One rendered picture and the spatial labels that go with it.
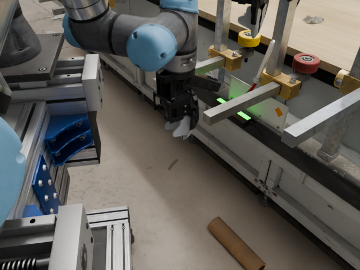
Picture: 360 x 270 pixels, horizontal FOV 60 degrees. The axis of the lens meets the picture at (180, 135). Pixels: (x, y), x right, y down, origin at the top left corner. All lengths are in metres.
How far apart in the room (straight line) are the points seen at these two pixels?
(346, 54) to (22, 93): 0.98
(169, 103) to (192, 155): 1.30
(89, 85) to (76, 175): 1.23
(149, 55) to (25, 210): 0.34
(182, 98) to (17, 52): 0.36
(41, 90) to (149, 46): 0.34
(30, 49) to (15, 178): 0.56
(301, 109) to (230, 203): 0.69
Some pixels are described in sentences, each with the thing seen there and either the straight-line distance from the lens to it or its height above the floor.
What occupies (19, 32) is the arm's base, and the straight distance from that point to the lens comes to 0.77.
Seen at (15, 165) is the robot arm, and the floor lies 1.20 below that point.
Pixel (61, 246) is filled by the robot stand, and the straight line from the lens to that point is 0.44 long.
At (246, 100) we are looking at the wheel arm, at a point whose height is 0.86.
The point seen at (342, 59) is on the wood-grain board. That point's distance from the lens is 1.16.
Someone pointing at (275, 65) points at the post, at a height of 0.91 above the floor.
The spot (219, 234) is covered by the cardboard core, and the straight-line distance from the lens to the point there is 1.55.
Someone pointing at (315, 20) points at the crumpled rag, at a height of 0.91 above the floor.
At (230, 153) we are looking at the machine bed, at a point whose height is 0.17.
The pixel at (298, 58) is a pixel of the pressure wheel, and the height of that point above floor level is 0.91.
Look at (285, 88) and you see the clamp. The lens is 1.01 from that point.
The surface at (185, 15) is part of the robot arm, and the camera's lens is 0.62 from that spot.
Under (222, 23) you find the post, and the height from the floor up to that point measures 0.97.
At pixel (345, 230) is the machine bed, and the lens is 1.52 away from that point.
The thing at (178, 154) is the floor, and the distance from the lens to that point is 1.99.
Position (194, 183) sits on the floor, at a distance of 1.82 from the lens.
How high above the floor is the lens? 1.35
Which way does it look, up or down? 39 degrees down
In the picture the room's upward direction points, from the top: straight up
